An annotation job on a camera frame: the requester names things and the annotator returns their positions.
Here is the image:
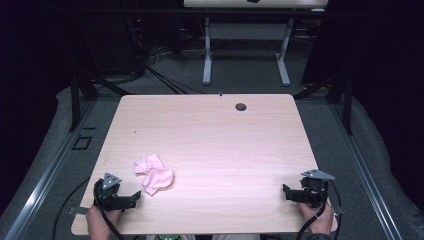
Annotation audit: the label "person's legs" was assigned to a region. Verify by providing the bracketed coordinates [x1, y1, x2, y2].
[145, 233, 262, 240]

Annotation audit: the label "black horizontal frame bar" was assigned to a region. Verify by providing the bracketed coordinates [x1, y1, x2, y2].
[66, 7, 334, 18]

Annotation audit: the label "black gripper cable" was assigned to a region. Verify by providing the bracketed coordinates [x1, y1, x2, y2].
[93, 179, 126, 240]
[295, 186, 332, 240]

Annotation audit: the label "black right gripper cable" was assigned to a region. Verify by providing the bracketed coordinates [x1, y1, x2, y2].
[295, 186, 332, 240]

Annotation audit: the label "white desk with metal legs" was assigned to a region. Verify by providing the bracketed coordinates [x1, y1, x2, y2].
[183, 0, 330, 87]

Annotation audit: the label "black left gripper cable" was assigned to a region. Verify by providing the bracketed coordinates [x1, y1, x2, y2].
[93, 179, 126, 240]

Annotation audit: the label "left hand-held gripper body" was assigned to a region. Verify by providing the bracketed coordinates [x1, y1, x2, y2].
[93, 172, 134, 212]

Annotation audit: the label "dark equipment rack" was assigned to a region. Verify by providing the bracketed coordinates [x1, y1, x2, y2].
[119, 0, 149, 76]

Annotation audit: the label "bundle of black floor cables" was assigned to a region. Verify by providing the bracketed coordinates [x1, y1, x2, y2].
[143, 64, 208, 96]

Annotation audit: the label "white floor cables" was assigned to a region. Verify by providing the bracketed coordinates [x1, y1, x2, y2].
[180, 46, 208, 60]

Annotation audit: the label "aluminium floor rail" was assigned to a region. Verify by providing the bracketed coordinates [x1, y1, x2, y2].
[329, 102, 405, 240]
[2, 99, 98, 240]

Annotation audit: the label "person's left hand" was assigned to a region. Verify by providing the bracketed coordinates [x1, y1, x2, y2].
[85, 204, 121, 236]

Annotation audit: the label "person's right hand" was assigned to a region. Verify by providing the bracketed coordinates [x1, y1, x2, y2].
[298, 199, 335, 236]

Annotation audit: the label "black metal frame stand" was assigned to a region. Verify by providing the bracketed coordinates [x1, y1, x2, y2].
[68, 68, 132, 133]
[293, 70, 355, 136]

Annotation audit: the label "pink sock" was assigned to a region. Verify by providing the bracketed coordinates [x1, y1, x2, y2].
[142, 167, 175, 197]
[133, 153, 165, 176]

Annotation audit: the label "black floor cable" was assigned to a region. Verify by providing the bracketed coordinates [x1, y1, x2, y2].
[329, 180, 343, 240]
[51, 176, 92, 240]

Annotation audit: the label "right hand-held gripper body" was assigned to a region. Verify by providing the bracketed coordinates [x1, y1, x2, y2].
[297, 168, 336, 208]

